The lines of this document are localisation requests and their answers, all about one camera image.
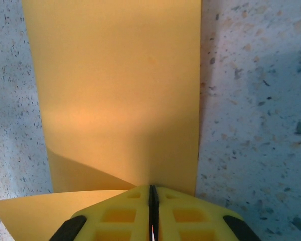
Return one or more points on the orange paper sheet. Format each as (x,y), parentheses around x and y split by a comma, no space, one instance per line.
(115,75)

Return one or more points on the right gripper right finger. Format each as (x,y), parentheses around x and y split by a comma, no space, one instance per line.
(190,226)

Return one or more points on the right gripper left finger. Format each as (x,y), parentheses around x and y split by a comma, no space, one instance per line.
(120,226)

